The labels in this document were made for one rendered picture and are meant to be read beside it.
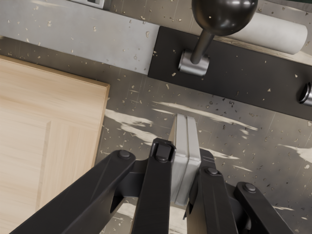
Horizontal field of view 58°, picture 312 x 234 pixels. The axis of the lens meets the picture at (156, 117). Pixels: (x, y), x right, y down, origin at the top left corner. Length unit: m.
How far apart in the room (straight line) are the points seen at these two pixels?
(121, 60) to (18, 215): 0.27
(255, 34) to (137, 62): 0.12
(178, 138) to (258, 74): 0.14
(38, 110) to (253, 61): 0.24
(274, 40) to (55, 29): 0.22
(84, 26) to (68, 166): 0.17
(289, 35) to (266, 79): 0.05
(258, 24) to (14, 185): 0.35
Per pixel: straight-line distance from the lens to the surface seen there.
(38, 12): 0.32
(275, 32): 0.31
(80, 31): 0.30
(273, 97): 0.30
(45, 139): 0.37
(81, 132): 0.35
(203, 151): 0.18
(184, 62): 0.26
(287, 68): 0.29
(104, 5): 0.31
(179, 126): 0.18
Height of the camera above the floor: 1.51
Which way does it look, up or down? 34 degrees down
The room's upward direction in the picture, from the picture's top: 118 degrees clockwise
